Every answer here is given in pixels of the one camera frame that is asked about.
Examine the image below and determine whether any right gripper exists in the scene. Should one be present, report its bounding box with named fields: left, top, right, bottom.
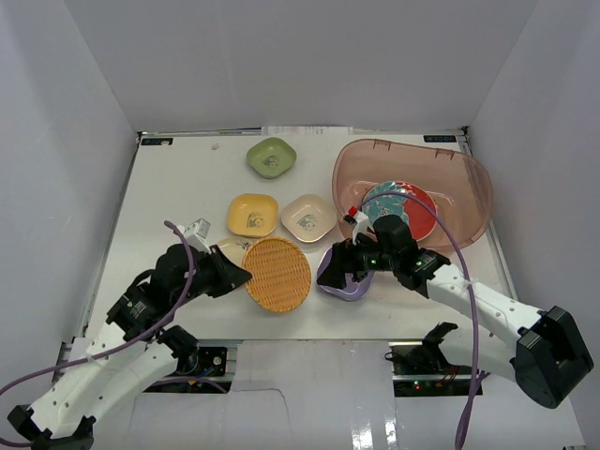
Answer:
left=317, top=232, right=398, bottom=290

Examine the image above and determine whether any cream round floral plate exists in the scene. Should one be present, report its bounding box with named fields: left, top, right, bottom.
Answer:
left=217, top=236, right=254, bottom=267

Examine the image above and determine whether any purple square panda dish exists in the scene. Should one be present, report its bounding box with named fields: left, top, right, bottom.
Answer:
left=317, top=248, right=374, bottom=302

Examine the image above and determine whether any woven bamboo round tray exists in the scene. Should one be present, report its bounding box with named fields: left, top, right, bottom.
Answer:
left=242, top=236, right=312, bottom=313

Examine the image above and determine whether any red floral round plate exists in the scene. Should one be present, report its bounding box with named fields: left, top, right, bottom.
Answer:
left=363, top=180, right=438, bottom=243

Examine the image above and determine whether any teal round ceramic plate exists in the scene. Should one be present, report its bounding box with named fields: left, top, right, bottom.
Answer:
left=361, top=185, right=382, bottom=204

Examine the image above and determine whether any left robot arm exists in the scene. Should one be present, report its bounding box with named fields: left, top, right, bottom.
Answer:
left=7, top=244, right=251, bottom=449

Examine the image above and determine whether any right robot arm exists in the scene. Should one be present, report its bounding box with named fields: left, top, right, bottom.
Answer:
left=317, top=215, right=594, bottom=409

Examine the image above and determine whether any pink translucent plastic bin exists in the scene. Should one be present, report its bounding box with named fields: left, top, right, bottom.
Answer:
left=332, top=139, right=493, bottom=248

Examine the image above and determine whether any cream square panda dish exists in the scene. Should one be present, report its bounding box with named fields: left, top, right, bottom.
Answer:
left=280, top=194, right=338, bottom=244

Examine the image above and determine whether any yellow square panda dish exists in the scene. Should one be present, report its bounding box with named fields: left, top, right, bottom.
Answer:
left=227, top=193, right=278, bottom=238

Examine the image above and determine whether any green square panda dish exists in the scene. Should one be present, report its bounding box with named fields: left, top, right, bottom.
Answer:
left=247, top=137, right=297, bottom=179

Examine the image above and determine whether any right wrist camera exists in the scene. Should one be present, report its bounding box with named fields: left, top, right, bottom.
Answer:
left=343, top=206, right=370, bottom=244

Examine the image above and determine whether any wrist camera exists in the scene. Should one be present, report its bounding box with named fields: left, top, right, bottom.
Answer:
left=343, top=206, right=370, bottom=244
left=177, top=218, right=211, bottom=253

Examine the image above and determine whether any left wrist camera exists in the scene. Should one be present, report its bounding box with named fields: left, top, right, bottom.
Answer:
left=177, top=218, right=211, bottom=253

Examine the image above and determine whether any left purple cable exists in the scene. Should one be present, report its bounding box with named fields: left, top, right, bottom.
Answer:
left=0, top=219, right=231, bottom=446

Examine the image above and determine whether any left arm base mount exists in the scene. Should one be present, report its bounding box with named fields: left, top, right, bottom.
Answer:
left=145, top=346, right=231, bottom=394

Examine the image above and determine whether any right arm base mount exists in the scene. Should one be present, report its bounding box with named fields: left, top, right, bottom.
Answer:
left=384, top=322, right=471, bottom=398

